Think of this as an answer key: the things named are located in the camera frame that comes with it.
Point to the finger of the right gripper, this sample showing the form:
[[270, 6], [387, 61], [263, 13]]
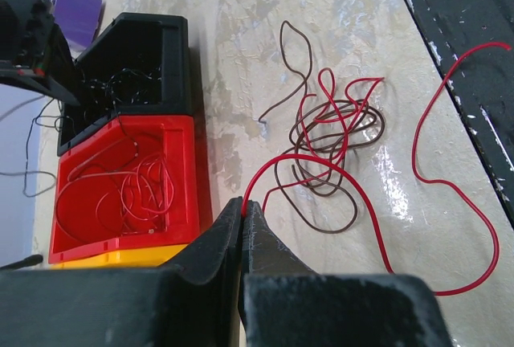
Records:
[[49, 72]]

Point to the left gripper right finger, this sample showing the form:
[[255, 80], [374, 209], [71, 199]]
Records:
[[283, 302]]

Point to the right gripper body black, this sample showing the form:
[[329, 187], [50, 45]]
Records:
[[26, 33]]

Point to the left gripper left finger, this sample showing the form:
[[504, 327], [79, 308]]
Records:
[[189, 300]]

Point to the yellow plastic bin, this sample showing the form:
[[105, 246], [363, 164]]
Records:
[[139, 257]]

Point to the black plastic bin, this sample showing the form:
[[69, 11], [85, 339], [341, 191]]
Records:
[[138, 65]]

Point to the red plastic bin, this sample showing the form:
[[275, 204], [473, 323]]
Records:
[[139, 181]]

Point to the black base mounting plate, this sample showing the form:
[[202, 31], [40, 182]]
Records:
[[482, 86]]

